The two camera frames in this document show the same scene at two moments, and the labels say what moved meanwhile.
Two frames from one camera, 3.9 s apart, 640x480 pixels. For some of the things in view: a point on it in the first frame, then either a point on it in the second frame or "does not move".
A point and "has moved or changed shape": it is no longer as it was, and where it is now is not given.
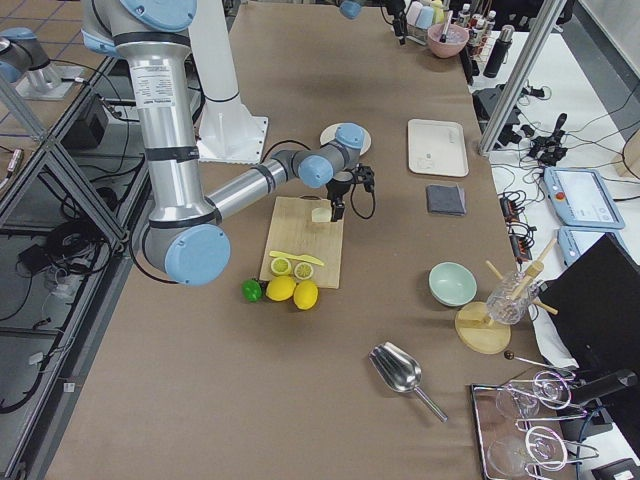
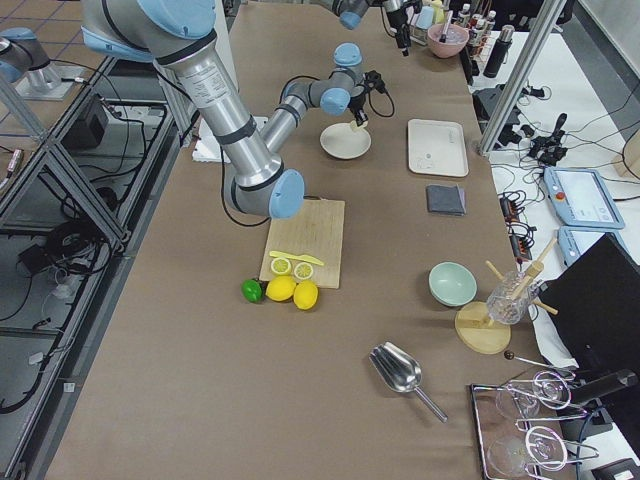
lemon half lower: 303,270 does not move
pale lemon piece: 321,214 has moved or changed shape
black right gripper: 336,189 to 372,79
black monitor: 593,305 does not move
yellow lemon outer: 305,294 does not move
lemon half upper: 281,266 does not move
